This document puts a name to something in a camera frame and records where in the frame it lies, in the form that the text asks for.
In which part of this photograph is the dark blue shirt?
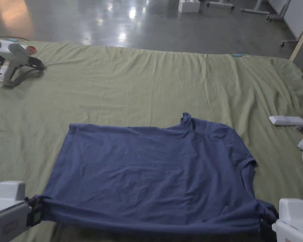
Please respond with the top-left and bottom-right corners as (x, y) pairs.
(35, 112), (277, 233)

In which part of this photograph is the white rolling board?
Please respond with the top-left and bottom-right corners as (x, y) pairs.
(266, 0), (303, 47)

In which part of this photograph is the white carton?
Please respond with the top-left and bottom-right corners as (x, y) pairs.
(178, 0), (201, 13)

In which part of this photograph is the spare hand-held gripper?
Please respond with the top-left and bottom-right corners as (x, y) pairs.
(0, 39), (45, 88)

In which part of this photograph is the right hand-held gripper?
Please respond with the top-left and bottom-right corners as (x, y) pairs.
(261, 198), (303, 242)

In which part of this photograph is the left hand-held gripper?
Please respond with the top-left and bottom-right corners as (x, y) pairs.
(0, 181), (45, 242)

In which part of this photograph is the bed with pale green sheet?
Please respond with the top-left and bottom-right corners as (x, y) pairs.
(0, 37), (303, 242)

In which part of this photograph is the table with wheeled legs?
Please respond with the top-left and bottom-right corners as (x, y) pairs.
(206, 0), (236, 11)
(241, 0), (271, 15)

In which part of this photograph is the white flat remote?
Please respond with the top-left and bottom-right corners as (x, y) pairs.
(269, 115), (303, 126)

